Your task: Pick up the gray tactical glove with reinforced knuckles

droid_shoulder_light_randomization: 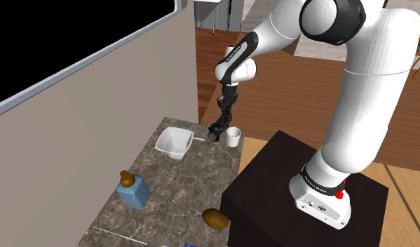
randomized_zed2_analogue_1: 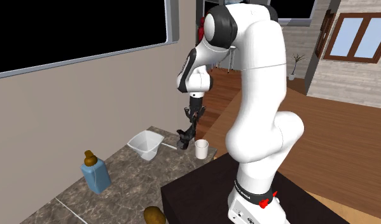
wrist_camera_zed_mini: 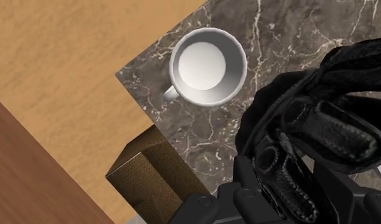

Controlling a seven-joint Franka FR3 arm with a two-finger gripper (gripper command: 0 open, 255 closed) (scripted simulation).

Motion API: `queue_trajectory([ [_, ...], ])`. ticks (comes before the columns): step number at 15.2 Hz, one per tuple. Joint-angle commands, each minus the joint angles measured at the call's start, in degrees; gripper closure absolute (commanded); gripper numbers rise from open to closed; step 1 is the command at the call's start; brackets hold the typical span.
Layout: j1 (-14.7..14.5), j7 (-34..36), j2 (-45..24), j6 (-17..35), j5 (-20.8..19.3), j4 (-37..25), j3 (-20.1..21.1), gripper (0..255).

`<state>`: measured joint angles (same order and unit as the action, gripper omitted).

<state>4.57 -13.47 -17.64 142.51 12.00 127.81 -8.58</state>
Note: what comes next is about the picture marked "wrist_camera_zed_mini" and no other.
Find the dark marble table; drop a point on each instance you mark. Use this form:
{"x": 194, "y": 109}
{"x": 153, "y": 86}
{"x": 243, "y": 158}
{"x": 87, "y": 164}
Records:
{"x": 286, "y": 31}

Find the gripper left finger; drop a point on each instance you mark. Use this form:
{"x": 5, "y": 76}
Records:
{"x": 239, "y": 204}

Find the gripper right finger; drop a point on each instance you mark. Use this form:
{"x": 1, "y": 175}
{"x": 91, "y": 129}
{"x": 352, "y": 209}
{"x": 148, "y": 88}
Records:
{"x": 360, "y": 208}

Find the black stitched leather object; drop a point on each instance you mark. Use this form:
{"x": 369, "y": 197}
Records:
{"x": 332, "y": 130}

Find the brown patterned robot stand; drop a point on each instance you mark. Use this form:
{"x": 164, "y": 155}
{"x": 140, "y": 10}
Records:
{"x": 153, "y": 183}

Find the white mug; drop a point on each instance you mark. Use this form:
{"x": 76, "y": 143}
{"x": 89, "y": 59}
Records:
{"x": 202, "y": 65}

